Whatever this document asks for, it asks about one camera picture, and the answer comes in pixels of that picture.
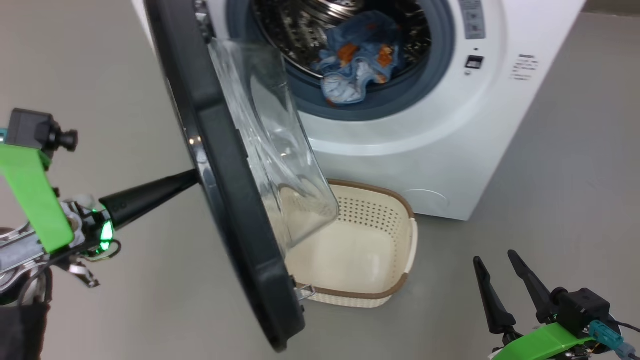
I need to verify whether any blue cartoon print garment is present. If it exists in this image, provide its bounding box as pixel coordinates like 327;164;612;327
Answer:
311;11;403;107

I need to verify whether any white washing machine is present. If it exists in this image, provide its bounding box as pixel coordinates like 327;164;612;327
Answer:
131;0;587;222

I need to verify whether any round drain filter cover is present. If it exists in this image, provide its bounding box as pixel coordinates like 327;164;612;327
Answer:
410;189;450;211

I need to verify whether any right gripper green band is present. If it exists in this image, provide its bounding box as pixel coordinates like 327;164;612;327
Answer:
472;250;596;360

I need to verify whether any right camera cable teal plug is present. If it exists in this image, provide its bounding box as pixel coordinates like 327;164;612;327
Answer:
588;320;640;360

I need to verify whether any dark washing machine door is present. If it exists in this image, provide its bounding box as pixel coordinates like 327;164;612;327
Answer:
144;0;341;353

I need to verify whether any grey warning label sticker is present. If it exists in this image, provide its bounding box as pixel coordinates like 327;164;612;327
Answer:
457;0;487;40

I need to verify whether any cream perforated laundry basket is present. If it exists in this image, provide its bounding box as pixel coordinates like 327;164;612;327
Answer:
285;179;419;308

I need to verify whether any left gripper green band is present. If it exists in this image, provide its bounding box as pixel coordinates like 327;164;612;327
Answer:
0;144;199;288

